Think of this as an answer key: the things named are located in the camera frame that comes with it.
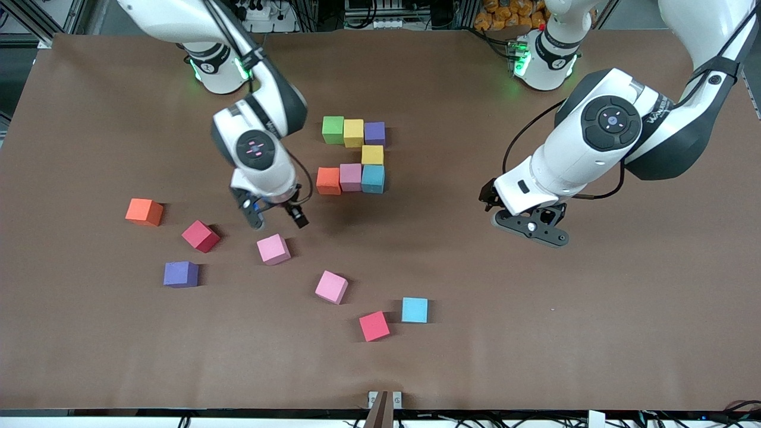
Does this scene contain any small metal bracket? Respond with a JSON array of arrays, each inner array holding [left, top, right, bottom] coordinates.
[[367, 391, 402, 410]]

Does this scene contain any green foam cube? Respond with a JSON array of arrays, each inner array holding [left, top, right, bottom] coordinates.
[[322, 116, 346, 145]]

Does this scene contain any aluminium frame post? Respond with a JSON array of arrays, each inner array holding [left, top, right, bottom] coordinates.
[[363, 391, 390, 428]]

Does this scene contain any orange fruit net bag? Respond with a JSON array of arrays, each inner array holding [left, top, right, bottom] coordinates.
[[476, 0, 551, 30]]

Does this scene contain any metal equipment rack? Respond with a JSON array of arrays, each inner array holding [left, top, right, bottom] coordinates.
[[344, 0, 417, 32]]

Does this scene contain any light blue foam cube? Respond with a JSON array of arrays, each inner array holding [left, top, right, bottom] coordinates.
[[401, 297, 429, 324]]

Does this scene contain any teal blue foam cube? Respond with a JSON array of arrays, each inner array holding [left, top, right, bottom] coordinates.
[[361, 165, 385, 195]]

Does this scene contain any white power strip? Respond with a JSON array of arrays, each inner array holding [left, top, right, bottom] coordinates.
[[238, 0, 298, 33]]

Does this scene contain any red foam cube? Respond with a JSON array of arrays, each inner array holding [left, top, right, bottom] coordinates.
[[359, 310, 391, 342]]

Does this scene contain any pink foam cube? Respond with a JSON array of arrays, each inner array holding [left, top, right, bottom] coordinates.
[[256, 233, 292, 266], [315, 270, 349, 306], [339, 163, 363, 192]]

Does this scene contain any crimson foam cube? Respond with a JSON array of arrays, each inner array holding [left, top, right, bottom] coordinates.
[[181, 219, 221, 254]]

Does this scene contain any orange foam cube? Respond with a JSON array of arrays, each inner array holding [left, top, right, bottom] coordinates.
[[316, 167, 342, 196], [125, 198, 164, 227]]

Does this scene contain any brown table cover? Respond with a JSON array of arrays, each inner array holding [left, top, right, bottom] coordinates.
[[0, 27, 761, 412]]

